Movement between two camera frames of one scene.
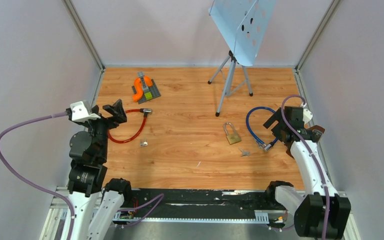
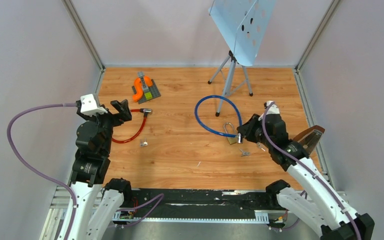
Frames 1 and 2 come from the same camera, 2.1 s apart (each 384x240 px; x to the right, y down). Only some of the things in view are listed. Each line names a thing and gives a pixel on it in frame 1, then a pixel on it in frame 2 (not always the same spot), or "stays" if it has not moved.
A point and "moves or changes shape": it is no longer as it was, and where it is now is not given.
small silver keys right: [245, 153] stays
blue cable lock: [266, 147] moves or changes shape
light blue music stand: [242, 24] stays
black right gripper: [277, 116] → [246, 129]
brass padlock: [233, 138] stays
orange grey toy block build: [145, 89] stays
